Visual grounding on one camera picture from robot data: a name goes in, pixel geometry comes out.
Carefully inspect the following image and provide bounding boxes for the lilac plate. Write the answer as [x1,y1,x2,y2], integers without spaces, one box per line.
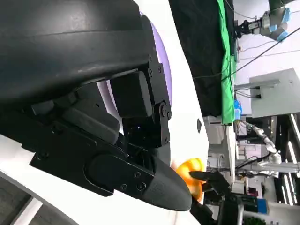
[96,11,173,136]

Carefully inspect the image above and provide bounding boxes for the white machine cabinet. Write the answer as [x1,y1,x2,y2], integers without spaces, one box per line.
[234,67,300,119]

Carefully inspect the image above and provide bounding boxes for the black cloth backdrop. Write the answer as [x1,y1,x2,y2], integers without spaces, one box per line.
[168,0,235,117]

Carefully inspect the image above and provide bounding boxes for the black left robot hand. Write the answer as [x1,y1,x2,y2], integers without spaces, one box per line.
[0,0,193,212]

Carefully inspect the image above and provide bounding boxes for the orange and white bread roll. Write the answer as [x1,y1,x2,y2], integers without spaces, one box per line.
[171,157,205,203]

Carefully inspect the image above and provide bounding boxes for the blue plastic item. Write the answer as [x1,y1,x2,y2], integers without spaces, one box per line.
[233,99,243,120]

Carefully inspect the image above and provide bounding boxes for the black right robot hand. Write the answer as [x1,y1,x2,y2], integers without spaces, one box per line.
[188,170,233,225]

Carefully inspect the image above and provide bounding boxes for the long black cable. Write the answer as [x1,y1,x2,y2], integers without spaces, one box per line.
[193,25,300,80]

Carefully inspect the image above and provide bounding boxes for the green cloth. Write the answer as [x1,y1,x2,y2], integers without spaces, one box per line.
[217,0,238,125]

